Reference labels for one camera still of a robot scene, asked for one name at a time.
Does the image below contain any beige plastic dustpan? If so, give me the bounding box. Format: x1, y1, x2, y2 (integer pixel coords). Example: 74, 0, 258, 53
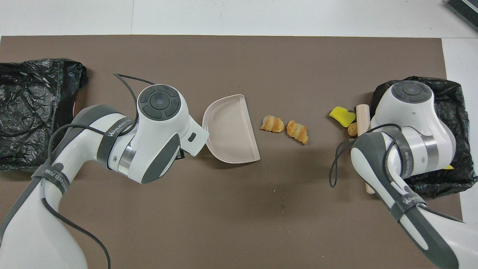
202, 94, 261, 164

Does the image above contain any orange striped croissant piece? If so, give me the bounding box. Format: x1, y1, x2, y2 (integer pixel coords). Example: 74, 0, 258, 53
260, 115, 285, 133
286, 120, 309, 145

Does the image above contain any plain yellow sponge piece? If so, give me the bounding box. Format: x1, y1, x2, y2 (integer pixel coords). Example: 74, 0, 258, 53
329, 106, 356, 128

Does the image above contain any beige hand brush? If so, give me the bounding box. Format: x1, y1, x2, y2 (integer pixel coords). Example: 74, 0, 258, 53
355, 104, 376, 195

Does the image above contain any black bag-lined bin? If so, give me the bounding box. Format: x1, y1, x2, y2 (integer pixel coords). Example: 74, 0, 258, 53
0, 58, 89, 172
370, 76, 478, 198

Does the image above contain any brown table mat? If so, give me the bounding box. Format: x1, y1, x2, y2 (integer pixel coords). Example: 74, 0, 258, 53
0, 35, 468, 269

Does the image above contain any dark grey ribbed device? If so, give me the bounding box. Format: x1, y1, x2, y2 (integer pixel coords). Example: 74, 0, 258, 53
444, 0, 478, 32

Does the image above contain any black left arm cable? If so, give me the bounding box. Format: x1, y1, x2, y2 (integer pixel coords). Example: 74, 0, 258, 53
41, 73, 156, 269

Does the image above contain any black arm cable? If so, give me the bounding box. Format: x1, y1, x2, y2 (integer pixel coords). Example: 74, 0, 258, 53
329, 123, 402, 189
41, 73, 156, 269

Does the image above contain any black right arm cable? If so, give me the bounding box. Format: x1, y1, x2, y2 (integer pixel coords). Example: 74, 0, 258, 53
329, 123, 402, 189

